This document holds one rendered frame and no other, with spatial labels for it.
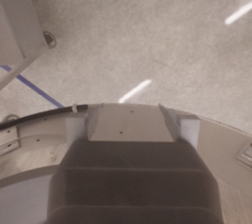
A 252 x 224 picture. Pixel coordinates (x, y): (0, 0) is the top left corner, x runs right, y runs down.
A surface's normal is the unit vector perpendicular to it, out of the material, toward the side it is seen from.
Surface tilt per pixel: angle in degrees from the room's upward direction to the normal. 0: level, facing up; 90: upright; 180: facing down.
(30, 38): 0
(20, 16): 0
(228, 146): 90
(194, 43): 0
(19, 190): 27
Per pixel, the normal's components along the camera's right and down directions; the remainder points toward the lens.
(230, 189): -0.11, -0.79
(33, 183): 0.24, 0.57
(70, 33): -0.13, 0.61
